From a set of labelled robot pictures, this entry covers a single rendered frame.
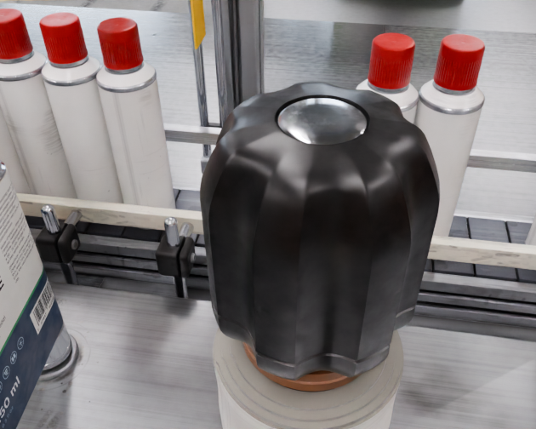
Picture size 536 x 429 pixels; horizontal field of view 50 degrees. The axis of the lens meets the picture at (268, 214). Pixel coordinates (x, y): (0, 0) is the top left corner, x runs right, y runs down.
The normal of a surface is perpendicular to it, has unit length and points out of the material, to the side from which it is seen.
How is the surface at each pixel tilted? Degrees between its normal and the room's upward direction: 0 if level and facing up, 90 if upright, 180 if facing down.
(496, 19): 0
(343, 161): 12
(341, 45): 0
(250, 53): 90
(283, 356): 90
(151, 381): 0
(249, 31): 90
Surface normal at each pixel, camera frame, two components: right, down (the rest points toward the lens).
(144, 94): 0.63, 0.50
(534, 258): -0.16, 0.65
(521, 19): -0.01, -0.76
